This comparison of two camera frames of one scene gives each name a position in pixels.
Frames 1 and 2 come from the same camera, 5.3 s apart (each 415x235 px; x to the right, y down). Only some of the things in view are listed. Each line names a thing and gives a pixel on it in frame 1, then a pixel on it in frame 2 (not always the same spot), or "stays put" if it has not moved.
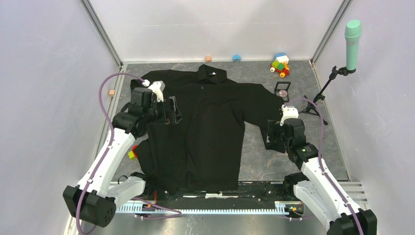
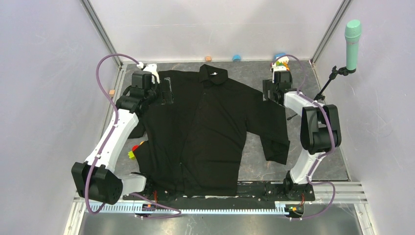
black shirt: (202, 153) stays put
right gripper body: (274, 126) → (268, 84)
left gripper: (165, 119) → (166, 97)
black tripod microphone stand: (312, 106) stays put
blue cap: (236, 58) stays put
